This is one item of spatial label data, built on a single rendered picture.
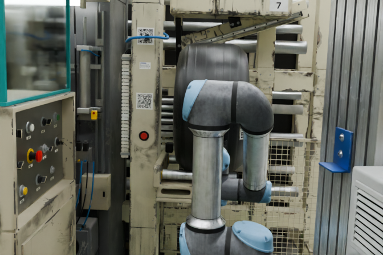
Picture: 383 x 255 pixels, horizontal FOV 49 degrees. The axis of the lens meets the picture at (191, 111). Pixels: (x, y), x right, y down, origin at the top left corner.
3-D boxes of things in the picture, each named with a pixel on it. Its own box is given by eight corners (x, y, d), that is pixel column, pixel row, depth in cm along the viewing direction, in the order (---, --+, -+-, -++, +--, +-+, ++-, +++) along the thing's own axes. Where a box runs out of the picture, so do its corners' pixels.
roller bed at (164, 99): (143, 150, 234) (144, 97, 230) (147, 144, 249) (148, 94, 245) (179, 152, 233) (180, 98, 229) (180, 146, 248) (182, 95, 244)
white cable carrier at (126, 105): (121, 157, 196) (121, 53, 190) (123, 155, 201) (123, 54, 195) (130, 157, 196) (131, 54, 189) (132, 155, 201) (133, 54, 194)
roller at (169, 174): (160, 180, 190) (159, 177, 186) (161, 171, 192) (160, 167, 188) (237, 184, 188) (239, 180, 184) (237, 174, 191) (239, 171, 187)
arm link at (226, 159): (205, 173, 138) (207, 148, 138) (206, 169, 149) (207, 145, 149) (229, 175, 138) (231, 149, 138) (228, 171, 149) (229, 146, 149)
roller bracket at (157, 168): (153, 188, 184) (153, 166, 183) (163, 165, 224) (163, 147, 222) (160, 188, 184) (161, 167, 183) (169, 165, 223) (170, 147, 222)
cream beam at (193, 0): (169, 13, 210) (170, -17, 209) (174, 18, 235) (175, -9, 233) (292, 16, 208) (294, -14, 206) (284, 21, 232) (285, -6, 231)
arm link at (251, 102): (280, 74, 115) (271, 185, 147) (239, 72, 117) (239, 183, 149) (279, 102, 106) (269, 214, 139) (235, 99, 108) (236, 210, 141)
